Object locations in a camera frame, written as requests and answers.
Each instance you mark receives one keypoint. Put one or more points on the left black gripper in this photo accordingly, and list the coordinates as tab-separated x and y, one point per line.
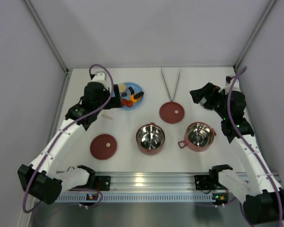
117	96

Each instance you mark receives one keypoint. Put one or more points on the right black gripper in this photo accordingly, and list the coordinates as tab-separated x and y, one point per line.
204	95

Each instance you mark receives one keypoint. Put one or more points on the long metal tongs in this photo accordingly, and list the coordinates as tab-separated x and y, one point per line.
170	78

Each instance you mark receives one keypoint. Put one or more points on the red sausage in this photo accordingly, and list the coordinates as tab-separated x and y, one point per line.
127	103

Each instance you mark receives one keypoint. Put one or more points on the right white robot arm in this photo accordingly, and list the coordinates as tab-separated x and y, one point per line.
262	197

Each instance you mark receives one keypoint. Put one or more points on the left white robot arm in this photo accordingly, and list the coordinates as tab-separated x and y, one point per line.
40	178

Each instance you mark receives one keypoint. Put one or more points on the beige round bun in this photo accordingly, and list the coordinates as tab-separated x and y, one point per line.
122	87

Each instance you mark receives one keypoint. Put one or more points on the red lid near plate centre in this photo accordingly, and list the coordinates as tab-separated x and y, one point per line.
172	112

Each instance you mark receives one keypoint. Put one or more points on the blue plate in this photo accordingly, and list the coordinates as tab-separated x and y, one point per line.
137	89

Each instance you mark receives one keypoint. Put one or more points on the orange food slices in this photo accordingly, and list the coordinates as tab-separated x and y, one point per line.
134	100

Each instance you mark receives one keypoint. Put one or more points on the red lid left front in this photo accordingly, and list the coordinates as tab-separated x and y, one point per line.
103	147

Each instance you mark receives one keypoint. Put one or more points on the red steel bowl centre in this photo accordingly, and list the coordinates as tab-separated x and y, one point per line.
150	139

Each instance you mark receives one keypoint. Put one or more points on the red steel bowl with handle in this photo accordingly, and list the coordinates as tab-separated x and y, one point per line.
198	137

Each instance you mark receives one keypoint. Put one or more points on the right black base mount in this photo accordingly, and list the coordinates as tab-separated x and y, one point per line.
203	182

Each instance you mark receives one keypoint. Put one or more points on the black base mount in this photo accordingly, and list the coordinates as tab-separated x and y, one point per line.
203	182
99	183

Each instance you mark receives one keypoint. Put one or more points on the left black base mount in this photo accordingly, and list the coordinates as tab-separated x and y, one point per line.
99	183

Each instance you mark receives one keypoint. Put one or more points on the aluminium front rail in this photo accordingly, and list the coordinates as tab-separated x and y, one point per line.
150	182

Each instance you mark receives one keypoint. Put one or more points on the perforated cable duct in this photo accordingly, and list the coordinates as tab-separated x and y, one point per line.
107	197

